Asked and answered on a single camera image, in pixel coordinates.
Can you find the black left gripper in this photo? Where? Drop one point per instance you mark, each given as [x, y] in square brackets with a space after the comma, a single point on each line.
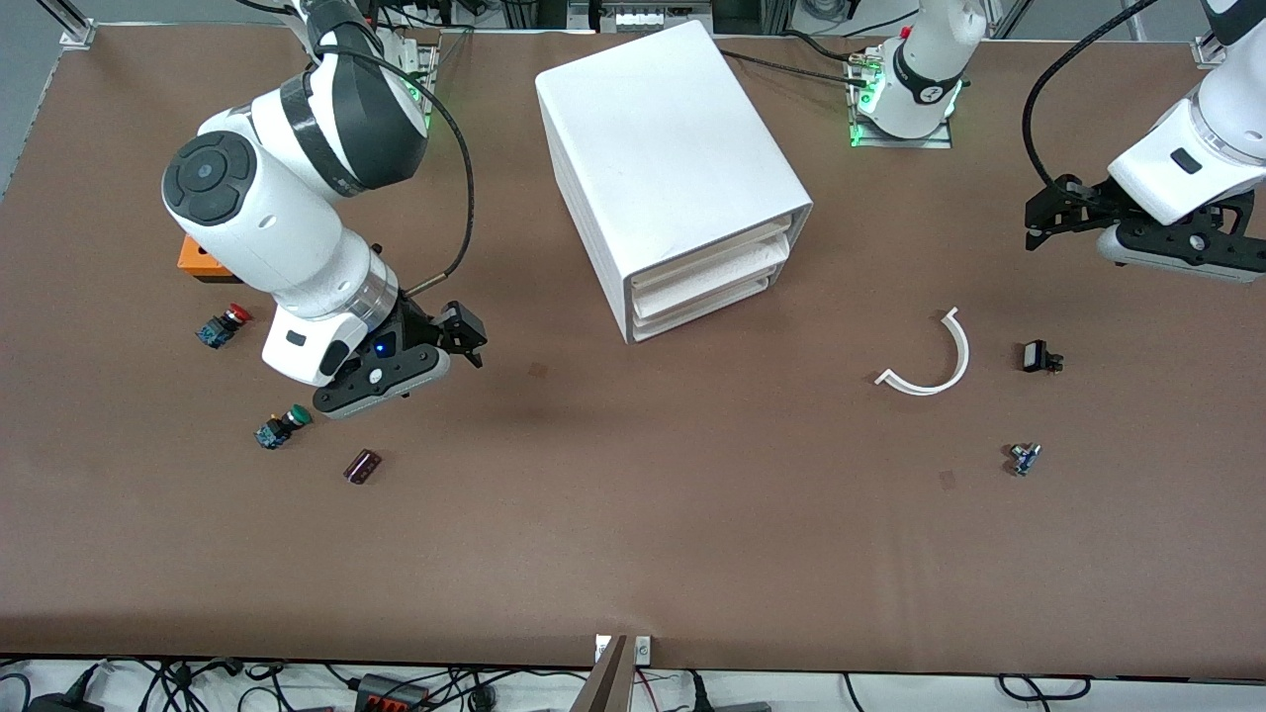
[1080, 206]

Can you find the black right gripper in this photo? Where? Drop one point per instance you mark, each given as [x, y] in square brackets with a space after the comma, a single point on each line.
[416, 322]

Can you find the white highest cabinet drawer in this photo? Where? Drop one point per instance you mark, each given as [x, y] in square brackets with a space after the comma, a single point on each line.
[712, 254]

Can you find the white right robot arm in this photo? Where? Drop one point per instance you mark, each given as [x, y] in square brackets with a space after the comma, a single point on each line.
[257, 218]

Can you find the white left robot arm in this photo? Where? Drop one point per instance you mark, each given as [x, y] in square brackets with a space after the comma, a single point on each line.
[1187, 168]

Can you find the white lowest cabinet drawer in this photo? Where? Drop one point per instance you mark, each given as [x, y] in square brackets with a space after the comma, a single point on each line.
[712, 300]

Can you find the white middle cabinet drawer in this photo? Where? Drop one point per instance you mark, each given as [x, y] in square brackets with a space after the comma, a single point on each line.
[712, 278]

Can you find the white drawer cabinet housing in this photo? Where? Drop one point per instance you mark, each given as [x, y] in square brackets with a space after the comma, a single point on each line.
[663, 138]

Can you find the dark purple capacitor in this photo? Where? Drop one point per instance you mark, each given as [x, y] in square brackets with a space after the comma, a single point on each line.
[362, 467]

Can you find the aluminium corner profile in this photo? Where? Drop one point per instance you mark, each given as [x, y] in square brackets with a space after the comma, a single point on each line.
[71, 25]
[1207, 51]

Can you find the small chrome valve fitting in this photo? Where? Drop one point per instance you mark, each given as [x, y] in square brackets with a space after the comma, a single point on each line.
[1025, 460]

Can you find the orange box with hole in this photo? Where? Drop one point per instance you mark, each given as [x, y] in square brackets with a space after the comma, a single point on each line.
[193, 262]

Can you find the grey connector device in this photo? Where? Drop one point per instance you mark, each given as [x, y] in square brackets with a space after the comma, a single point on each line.
[643, 18]

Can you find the black orange power strip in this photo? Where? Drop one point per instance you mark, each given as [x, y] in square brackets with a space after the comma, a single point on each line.
[391, 697]

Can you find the black power adapter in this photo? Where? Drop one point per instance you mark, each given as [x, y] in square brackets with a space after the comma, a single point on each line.
[59, 704]

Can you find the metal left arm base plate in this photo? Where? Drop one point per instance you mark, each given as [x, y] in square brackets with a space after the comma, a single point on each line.
[925, 143]

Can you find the white curved plastic bracket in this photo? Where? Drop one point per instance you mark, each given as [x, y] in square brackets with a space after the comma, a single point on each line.
[964, 354]

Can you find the green push button switch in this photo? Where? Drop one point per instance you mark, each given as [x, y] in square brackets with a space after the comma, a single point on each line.
[282, 427]

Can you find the red push button switch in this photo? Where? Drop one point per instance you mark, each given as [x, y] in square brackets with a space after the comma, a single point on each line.
[220, 328]

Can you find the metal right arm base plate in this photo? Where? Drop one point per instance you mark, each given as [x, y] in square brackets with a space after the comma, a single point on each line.
[431, 79]

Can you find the white table edge bracket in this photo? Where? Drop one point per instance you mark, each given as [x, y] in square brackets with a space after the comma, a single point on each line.
[643, 650]

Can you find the grey camera stand post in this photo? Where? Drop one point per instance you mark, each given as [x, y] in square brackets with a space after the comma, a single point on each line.
[605, 687]

